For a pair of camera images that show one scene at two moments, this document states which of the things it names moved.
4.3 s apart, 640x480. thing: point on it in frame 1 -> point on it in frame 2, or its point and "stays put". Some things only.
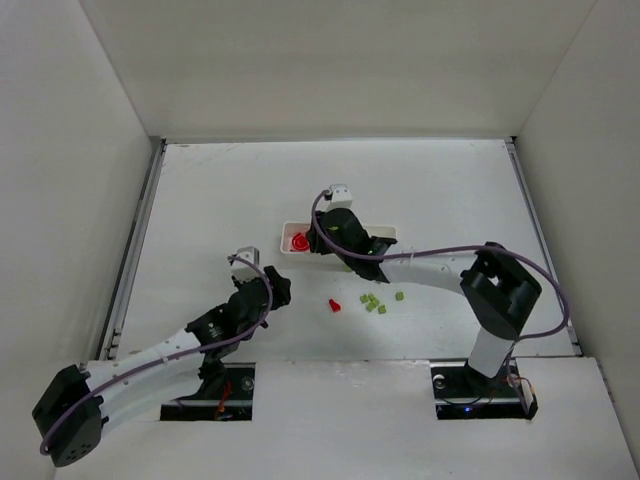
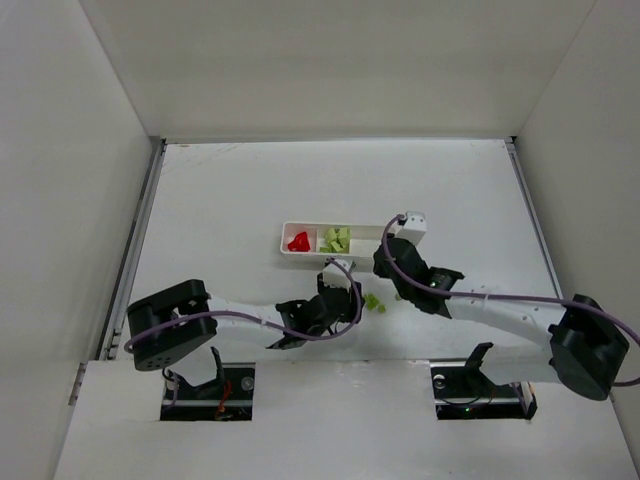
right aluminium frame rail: x=536 y=221 stays put
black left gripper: x=275 y=286 -> x=342 y=296
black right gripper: x=322 y=234 -> x=392 y=255
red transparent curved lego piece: x=300 y=242 stays put
